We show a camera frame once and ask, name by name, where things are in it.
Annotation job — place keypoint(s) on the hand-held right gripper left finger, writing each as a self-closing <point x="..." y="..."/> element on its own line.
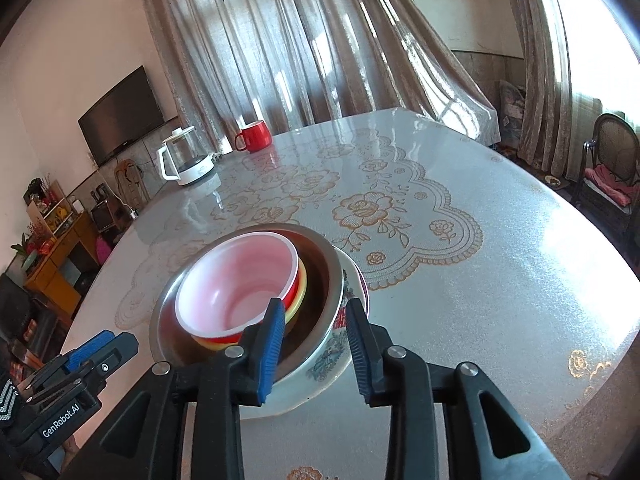
<point x="270" y="350"/>

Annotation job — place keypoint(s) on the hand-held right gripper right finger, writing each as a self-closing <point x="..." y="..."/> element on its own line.
<point x="357" y="350"/>

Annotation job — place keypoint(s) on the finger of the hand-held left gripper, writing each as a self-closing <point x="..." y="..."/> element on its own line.
<point x="90" y="349"/>
<point x="112" y="355"/>

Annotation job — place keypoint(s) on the white plate with red symbols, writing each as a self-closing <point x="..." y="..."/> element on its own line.
<point x="325" y="360"/>

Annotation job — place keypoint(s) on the white plate with vine rim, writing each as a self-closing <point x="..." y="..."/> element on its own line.
<point x="367" y="297"/>

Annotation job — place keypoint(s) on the yellow plastic bowl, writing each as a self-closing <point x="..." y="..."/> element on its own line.
<point x="301" y="285"/>

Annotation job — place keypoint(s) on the red plastic bowl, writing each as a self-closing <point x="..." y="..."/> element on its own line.
<point x="240" y="280"/>

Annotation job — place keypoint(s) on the stainless steel bowl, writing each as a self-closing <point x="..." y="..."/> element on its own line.
<point x="320" y="280"/>

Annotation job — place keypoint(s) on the black wooden armchair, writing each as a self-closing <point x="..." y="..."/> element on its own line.
<point x="15" y="300"/>

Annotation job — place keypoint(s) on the wooden desk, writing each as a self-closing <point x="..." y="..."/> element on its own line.
<point x="55" y="265"/>

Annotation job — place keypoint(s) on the pink bag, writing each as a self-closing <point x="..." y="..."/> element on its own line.
<point x="105" y="250"/>

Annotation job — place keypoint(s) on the potted green plant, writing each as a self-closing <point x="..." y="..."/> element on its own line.
<point x="22" y="252"/>

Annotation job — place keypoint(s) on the small old television set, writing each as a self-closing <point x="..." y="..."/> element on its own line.
<point x="104" y="216"/>

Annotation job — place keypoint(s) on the small wooden shelf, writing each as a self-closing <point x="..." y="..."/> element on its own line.
<point x="50" y="215"/>

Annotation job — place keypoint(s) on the wooden chair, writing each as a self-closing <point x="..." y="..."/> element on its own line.
<point x="130" y="185"/>

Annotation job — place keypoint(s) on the white electric glass kettle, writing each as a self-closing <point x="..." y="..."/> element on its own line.
<point x="192" y="167"/>

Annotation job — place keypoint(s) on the red mug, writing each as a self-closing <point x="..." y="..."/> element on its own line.
<point x="257" y="137"/>

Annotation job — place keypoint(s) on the black flat television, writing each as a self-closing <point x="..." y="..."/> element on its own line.
<point x="120" y="115"/>

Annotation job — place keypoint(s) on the patterned cushion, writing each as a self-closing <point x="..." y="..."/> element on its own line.
<point x="512" y="110"/>

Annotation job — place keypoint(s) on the red seat cushion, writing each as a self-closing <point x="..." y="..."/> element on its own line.
<point x="607" y="185"/>

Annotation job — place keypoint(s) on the large grey sheer curtain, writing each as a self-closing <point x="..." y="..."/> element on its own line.
<point x="300" y="35"/>

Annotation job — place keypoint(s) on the narrow grey sheer curtain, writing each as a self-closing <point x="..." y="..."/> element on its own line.
<point x="545" y="85"/>

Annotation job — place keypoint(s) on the dark wicker-back chair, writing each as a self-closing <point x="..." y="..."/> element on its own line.
<point x="612" y="135"/>

